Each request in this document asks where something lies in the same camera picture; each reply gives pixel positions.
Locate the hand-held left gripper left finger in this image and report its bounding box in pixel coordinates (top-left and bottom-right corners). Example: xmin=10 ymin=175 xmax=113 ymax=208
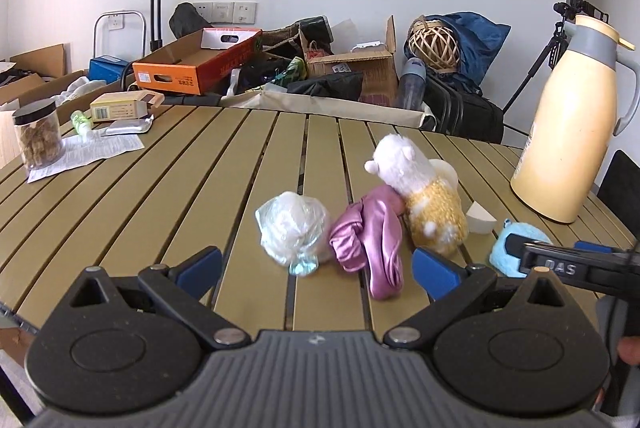
xmin=67 ymin=247 xmax=252 ymax=351

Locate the pink satin cloth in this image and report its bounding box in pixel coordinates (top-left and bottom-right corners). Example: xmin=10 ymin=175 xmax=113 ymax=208
xmin=329 ymin=185 xmax=407 ymax=300

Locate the white plastic bag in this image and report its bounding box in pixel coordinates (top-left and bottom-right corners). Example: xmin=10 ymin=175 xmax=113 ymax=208
xmin=62 ymin=78 xmax=107 ymax=105

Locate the clear plastic bag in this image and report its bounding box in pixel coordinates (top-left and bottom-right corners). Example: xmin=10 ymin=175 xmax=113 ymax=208
xmin=255 ymin=191 xmax=333 ymax=277

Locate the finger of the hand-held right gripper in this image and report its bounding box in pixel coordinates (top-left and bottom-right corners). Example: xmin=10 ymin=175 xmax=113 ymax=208
xmin=505 ymin=233 xmax=538 ymax=276

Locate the green patterned packet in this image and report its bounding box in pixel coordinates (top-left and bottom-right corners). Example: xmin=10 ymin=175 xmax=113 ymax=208
xmin=272 ymin=57 xmax=308 ymax=86

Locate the cream thermos jug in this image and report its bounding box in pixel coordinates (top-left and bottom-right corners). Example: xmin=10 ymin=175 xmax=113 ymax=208
xmin=510 ymin=13 xmax=640 ymax=224

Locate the woven rattan ball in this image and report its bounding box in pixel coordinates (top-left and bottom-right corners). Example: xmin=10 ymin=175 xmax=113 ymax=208
xmin=409 ymin=22 xmax=461 ymax=70

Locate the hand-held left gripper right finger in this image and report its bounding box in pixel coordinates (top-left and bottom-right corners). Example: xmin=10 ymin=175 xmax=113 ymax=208
xmin=382 ymin=247 xmax=568 ymax=351

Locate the white and yellow alpaca plush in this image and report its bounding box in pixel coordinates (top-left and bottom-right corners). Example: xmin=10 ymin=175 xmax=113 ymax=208
xmin=364 ymin=133 xmax=469 ymax=255

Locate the open cardboard box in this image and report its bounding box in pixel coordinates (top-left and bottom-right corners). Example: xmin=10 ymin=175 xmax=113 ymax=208
xmin=0 ymin=43 xmax=101 ymax=125

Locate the beige canvas cart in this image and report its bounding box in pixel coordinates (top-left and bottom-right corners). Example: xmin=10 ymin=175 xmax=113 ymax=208
xmin=220 ymin=91 xmax=436 ymax=130

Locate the row of wall sockets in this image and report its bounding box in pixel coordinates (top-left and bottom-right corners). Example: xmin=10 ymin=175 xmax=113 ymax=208
xmin=192 ymin=1 xmax=258 ymax=25

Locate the printed paper sheet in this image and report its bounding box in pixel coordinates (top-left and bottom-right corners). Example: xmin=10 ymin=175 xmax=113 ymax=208
xmin=27 ymin=135 xmax=146 ymax=184

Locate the small tan carton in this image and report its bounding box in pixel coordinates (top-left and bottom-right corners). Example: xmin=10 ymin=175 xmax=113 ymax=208
xmin=90 ymin=91 xmax=165 ymax=123

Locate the black luggage bag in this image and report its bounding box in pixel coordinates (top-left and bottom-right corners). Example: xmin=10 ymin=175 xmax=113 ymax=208
xmin=425 ymin=73 xmax=505 ymax=144

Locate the blue plush toy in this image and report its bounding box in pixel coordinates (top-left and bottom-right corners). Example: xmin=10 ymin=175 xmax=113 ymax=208
xmin=489 ymin=219 xmax=553 ymax=278

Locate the silver foil pack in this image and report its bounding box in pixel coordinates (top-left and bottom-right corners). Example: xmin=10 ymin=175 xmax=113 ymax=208
xmin=100 ymin=115 xmax=155 ymax=137

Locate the black folding chair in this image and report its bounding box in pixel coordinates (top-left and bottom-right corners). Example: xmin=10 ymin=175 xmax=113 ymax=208
xmin=597 ymin=149 xmax=640 ymax=229

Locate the small blue box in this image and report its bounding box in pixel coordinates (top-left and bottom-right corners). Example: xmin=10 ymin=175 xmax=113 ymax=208
xmin=90 ymin=56 xmax=133 ymax=84

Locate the brown cardboard box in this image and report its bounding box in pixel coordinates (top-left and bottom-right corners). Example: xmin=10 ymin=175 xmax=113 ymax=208
xmin=305 ymin=16 xmax=398 ymax=106

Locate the person's right hand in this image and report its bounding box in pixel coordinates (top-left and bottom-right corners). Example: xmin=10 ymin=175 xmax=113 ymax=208
xmin=617 ymin=335 xmax=640 ymax=366

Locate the black folded cloth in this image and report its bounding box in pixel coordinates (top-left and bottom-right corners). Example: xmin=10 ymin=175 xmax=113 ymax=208
xmin=287 ymin=72 xmax=365 ymax=102

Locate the black camera tripod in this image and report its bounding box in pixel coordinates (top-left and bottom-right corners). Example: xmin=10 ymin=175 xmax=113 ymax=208
xmin=502 ymin=0 xmax=611 ymax=115

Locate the clear jar with black lid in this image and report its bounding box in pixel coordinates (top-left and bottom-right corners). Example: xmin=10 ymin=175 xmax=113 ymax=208
xmin=12 ymin=99 xmax=65 ymax=170

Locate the small green bottle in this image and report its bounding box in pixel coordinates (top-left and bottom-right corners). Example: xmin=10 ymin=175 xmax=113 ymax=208
xmin=70 ymin=111 xmax=98 ymax=141

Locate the orange cardboard box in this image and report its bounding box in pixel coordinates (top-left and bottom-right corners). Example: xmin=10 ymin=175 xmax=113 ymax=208
xmin=132 ymin=27 xmax=263 ymax=96

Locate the torn white cup piece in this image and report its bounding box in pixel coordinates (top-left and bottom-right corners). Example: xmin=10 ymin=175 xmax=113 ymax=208
xmin=465 ymin=202 xmax=496 ymax=235

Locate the blue cloth bag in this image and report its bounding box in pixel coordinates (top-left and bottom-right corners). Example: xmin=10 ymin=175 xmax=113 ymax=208
xmin=405 ymin=12 xmax=512 ymax=89

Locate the white metal tube frame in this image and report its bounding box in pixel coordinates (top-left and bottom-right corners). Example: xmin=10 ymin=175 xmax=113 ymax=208
xmin=93 ymin=11 xmax=147 ymax=59

